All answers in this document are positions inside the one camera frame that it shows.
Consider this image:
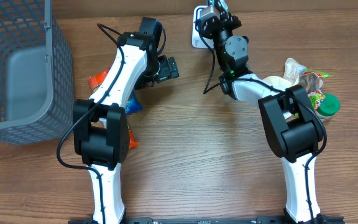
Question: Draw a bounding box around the teal snack packet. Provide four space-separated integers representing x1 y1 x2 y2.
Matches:
207 0 228 11

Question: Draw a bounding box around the blue Oreo cookie pack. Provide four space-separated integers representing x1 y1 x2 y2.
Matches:
125 91 143 115

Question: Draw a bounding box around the red snack packet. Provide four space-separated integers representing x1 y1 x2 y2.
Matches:
89 67 139 149

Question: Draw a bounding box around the beige paper bag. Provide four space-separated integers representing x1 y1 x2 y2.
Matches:
264 58 306 88

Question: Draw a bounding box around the green snack packet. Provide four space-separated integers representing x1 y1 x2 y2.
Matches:
295 68 332 111

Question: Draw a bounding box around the green lid jar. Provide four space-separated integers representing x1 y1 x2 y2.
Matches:
316 94 341 122

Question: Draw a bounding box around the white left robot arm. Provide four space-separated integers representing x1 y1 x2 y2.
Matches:
73 17 179 223

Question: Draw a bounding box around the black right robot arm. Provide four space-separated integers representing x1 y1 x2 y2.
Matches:
195 1 327 223

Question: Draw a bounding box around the white barcode scanner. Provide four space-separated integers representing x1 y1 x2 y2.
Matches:
191 5 207 49

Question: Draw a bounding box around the dark grey plastic basket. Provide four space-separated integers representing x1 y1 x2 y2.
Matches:
0 0 74 145

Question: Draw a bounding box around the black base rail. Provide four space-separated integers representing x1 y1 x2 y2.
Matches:
67 215 345 224

